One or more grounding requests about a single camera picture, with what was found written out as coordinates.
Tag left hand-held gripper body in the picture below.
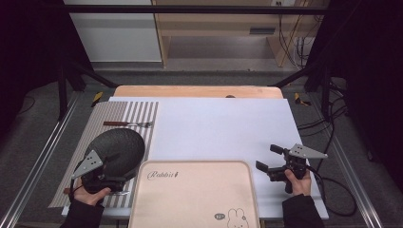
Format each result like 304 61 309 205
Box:
70 149 127 195

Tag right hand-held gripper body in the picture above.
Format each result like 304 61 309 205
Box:
267 142 329 195

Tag wooden-handled fork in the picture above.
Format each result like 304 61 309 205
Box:
103 121 154 129

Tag pink tray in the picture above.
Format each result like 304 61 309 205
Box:
127 160 261 228

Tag person's left hand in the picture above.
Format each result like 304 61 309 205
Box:
72 180 112 207

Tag person's right hand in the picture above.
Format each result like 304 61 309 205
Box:
283 168 314 197

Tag black round plate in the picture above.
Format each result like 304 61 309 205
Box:
85 127 146 183

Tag striped placemat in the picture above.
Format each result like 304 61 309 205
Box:
48 101 160 209

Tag yellow and black tape piece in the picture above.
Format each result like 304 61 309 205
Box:
90 91 105 108
294 92 312 106

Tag white board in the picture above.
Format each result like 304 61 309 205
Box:
61 96 330 220

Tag black metal stand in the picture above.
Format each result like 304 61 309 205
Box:
268 59 335 122
56 59 119 122

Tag black curtain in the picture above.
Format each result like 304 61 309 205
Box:
305 0 403 191
0 0 93 137

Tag white cabinet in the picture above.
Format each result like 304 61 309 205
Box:
63 0 163 63

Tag wooden shelf unit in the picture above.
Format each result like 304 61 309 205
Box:
151 0 331 68

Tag black horizontal bar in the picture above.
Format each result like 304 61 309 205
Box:
63 4 331 15

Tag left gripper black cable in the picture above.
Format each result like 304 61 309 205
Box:
68 180 78 201

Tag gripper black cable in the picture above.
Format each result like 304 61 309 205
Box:
304 164 358 219
68 180 78 201

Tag black floor cables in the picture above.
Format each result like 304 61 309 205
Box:
297 79 350 174

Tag aluminium rail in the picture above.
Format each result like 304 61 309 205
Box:
329 136 385 228
0 91 81 228

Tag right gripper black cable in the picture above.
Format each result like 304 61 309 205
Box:
304 164 358 219

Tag thin black floor cable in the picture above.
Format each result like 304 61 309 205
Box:
17 94 36 116

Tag bundle of hanging cables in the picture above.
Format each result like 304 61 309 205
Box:
276 0 325 69

